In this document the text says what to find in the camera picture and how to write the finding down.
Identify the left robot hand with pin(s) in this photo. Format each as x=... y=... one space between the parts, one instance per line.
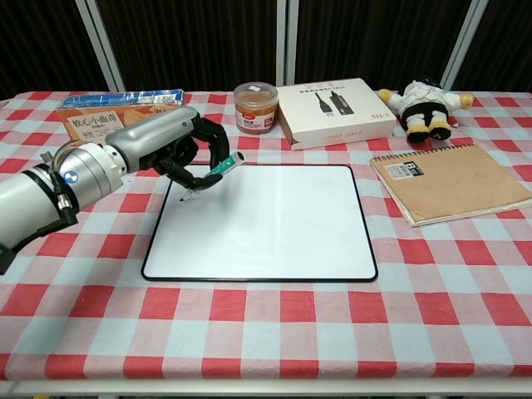
x=166 y=143

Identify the green whiteboard marker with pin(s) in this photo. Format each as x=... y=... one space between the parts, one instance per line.
x=214 y=172

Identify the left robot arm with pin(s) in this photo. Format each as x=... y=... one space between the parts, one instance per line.
x=54 y=195

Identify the blue orange cookie box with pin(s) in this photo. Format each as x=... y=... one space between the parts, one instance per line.
x=120 y=112

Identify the clear plastic snack jar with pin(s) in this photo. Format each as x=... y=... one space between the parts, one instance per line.
x=255 y=108

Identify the dark folding screen panel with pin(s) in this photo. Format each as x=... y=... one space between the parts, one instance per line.
x=45 y=45
x=494 y=45
x=195 y=41
x=374 y=41

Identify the red white checkered tablecloth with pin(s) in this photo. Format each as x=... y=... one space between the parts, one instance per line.
x=266 y=257

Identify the plush doll black white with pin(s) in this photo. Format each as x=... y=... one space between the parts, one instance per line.
x=426 y=108

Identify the brown spiral notebook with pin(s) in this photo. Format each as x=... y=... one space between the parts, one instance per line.
x=451 y=183

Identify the white whiteboard black frame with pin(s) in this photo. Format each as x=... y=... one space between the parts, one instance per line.
x=259 y=222

